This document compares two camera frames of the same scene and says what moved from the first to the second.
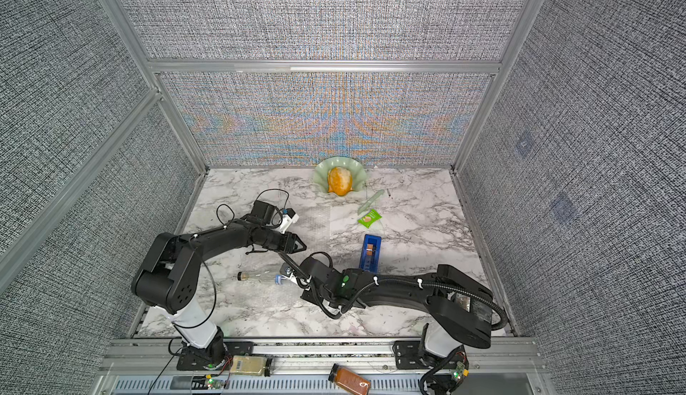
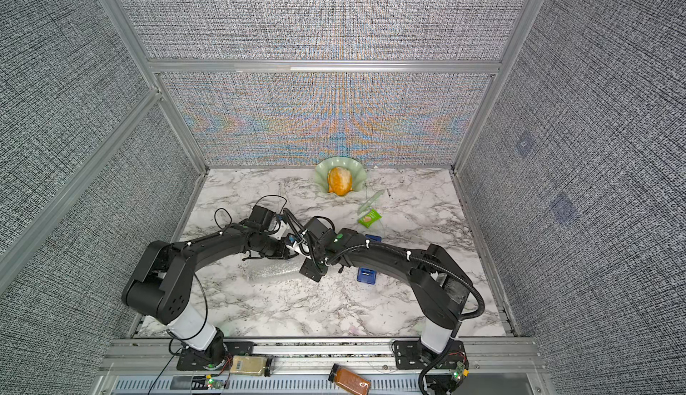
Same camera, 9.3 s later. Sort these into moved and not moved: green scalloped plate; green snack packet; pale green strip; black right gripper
Moved: black right gripper
Not moved: pale green strip; green scalloped plate; green snack packet
